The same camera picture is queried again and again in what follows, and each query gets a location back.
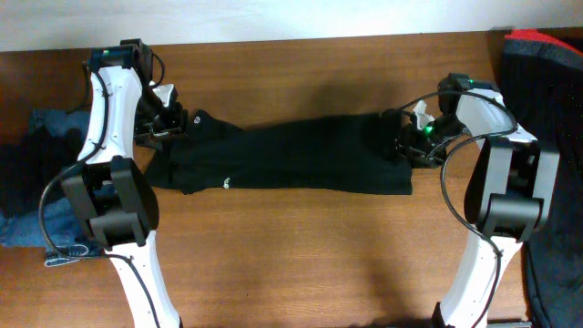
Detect black crumpled garment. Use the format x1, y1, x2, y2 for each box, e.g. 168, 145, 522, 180
1, 127, 82, 218

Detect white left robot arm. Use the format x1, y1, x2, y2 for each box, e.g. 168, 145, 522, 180
61, 66, 182, 327

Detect dark green polo shirt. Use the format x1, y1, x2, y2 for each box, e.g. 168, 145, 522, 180
145, 109, 413, 195

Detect blue denim jeans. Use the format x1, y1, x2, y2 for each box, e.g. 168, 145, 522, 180
1, 109, 99, 267

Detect black bag with red trim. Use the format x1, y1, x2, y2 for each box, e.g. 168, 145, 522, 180
500, 29, 582, 327

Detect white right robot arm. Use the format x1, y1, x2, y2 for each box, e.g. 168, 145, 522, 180
384, 87, 559, 327

